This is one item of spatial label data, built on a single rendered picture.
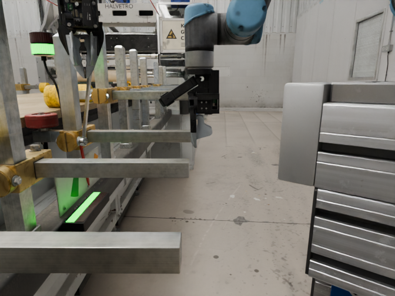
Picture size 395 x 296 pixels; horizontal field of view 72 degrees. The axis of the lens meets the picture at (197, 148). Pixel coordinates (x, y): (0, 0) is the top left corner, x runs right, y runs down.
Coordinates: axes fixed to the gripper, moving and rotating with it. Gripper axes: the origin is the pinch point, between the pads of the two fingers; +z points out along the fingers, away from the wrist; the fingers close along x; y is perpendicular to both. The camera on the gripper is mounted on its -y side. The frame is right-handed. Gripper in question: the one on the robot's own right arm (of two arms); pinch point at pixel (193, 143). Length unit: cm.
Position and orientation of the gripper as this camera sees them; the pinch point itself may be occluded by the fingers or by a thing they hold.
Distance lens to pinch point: 77.2
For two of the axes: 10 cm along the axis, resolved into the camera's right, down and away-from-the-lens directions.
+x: 0.1, -2.4, 9.7
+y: 10.0, -0.1, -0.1
